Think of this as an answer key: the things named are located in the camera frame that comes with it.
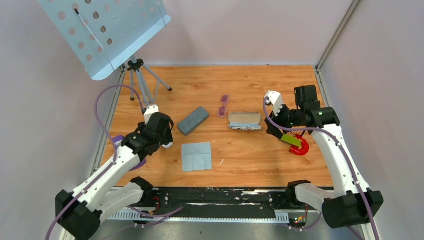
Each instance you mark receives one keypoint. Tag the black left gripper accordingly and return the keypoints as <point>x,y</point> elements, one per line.
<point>167,137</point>

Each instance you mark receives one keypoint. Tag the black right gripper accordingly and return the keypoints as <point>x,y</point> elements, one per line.
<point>277,119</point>

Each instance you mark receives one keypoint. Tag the white frame black sunglasses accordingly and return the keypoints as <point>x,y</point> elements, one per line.
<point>167,146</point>

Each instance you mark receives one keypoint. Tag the flag print glasses case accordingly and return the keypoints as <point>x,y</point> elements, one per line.
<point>245,117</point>

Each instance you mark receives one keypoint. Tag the light blue cloth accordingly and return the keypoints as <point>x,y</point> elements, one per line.
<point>196,156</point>
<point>244,126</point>

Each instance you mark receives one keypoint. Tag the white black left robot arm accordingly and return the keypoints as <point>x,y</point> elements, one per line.
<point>82,210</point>

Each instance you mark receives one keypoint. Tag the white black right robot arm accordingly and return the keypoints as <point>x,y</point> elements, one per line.
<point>323,124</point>

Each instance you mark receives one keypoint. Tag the pink transparent sunglasses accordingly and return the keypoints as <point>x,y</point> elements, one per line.
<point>224,100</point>

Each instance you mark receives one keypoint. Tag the green toy brick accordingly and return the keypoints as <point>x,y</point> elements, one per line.
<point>291,140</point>

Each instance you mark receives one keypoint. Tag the grey-green glasses case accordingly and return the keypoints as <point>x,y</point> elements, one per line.
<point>193,120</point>

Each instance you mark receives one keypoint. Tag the red toy arch block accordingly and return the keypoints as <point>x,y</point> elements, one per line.
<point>301,150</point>

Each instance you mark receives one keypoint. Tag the purple glasses case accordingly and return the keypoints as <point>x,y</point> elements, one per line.
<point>117,140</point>

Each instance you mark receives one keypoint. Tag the perforated metal music stand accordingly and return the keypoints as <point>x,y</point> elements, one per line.
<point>106,34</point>

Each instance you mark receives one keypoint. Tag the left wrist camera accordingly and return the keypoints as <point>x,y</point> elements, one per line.
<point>149,111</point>

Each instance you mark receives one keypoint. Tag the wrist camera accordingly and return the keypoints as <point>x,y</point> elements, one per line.
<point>149,111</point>
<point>274,99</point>

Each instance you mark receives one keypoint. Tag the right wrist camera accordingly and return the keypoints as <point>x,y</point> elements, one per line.
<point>274,99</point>

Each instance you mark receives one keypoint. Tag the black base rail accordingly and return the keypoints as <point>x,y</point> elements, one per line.
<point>249,203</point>

